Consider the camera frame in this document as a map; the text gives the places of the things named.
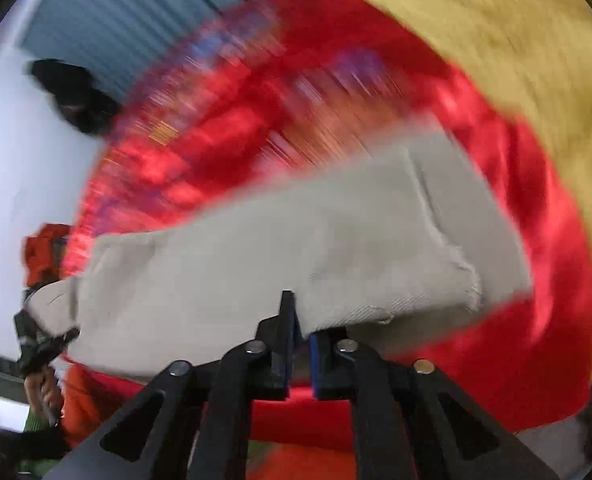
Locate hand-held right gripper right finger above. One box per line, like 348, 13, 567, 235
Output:
308, 327, 561, 480

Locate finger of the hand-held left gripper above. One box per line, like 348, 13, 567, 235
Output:
43, 327, 82, 358

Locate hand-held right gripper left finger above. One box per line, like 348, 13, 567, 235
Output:
41, 290, 299, 480

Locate beige pants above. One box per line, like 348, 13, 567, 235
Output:
28, 127, 534, 386

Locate person's left hand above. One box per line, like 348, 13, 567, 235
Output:
23, 367, 66, 428

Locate orange clothes pile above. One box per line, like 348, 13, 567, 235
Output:
23, 223, 74, 288

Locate black hanging bag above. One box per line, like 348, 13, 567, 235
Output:
26, 58, 122, 136

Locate red floral satin blanket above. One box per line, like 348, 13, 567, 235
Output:
58, 0, 592, 456

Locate grey-blue vertical blinds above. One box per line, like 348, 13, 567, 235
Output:
18, 0, 307, 106

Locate yellow knit blanket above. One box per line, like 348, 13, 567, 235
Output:
296, 0, 592, 381

